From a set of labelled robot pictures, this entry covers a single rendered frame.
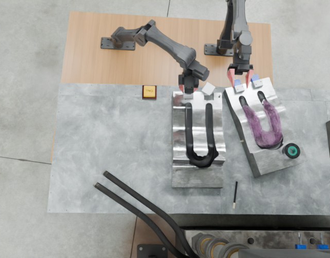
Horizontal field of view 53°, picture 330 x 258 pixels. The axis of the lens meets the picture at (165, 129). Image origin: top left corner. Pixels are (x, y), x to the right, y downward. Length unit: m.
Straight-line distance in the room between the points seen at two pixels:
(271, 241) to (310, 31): 2.01
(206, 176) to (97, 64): 0.87
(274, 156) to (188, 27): 0.90
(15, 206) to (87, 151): 1.07
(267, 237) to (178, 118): 0.76
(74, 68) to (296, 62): 1.91
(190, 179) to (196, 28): 0.90
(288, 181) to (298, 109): 0.41
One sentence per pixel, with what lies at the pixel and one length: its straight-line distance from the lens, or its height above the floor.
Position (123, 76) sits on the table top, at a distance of 1.92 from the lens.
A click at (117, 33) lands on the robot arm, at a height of 0.96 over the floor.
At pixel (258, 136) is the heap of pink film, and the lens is 1.79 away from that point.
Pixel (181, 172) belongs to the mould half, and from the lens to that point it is 1.71.
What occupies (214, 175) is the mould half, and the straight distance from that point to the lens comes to 1.73.
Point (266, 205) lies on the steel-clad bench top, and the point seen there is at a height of 0.80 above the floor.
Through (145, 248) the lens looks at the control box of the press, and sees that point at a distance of 2.55.
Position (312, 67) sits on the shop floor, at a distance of 3.14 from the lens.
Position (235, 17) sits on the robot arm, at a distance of 1.63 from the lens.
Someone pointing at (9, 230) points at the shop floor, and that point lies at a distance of 2.74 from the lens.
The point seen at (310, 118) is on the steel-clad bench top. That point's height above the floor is 0.80.
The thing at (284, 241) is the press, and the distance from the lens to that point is 1.90.
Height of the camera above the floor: 2.55
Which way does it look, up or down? 75 degrees down
